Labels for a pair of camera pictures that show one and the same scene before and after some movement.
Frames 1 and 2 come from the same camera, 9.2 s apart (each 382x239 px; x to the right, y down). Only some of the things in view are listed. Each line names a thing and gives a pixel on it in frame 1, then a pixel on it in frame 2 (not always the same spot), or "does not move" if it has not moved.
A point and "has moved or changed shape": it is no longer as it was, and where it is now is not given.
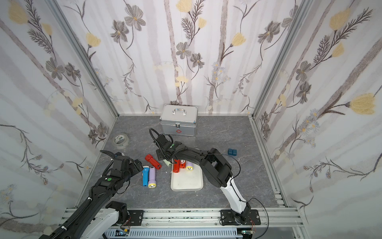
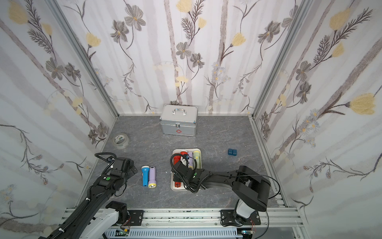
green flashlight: (168, 163) has moved or changed shape
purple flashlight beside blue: (152, 182) does not move
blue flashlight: (145, 175) does not move
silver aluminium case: (179, 120) does not move
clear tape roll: (121, 141) does not move
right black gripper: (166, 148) → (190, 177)
